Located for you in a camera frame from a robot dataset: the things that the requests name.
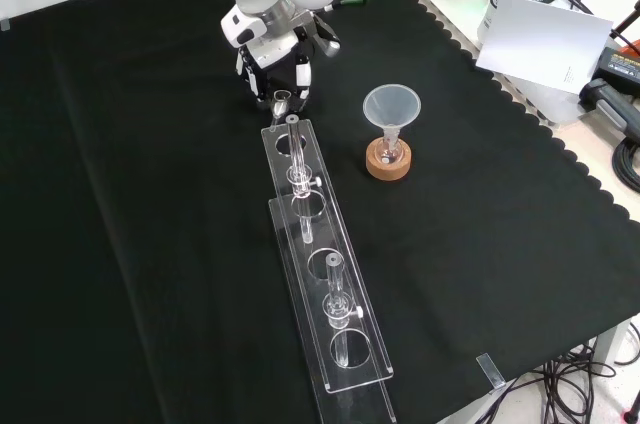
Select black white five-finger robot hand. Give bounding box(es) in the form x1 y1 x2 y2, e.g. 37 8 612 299
234 27 315 116

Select translucent plastic funnel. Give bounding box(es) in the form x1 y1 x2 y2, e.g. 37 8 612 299
362 83 423 146

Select clear acrylic funnel stand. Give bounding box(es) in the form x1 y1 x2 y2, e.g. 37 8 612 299
260 113 398 424

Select small round-bottom glass flask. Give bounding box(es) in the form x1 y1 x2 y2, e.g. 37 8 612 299
376 136 404 168

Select black cloth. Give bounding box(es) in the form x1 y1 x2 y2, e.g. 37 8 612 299
0 0 640 424

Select pale white board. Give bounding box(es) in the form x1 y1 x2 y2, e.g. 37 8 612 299
474 0 616 96

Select grey black power tool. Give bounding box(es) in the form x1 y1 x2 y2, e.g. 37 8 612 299
578 77 640 139

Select black orange battery pack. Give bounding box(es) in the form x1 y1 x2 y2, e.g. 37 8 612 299
594 45 640 91

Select black tripod leg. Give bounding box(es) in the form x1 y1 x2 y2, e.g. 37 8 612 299
608 0 640 53

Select grey table leg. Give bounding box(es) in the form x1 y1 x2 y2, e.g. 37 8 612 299
593 317 632 376

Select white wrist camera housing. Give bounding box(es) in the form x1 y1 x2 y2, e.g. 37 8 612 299
220 6 270 49

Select cork ring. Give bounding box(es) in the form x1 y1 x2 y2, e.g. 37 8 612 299
365 137 415 182

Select black coiled cable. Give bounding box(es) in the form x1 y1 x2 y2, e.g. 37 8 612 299
611 135 640 194

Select black cable bundle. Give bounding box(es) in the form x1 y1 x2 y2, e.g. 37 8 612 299
472 323 640 424

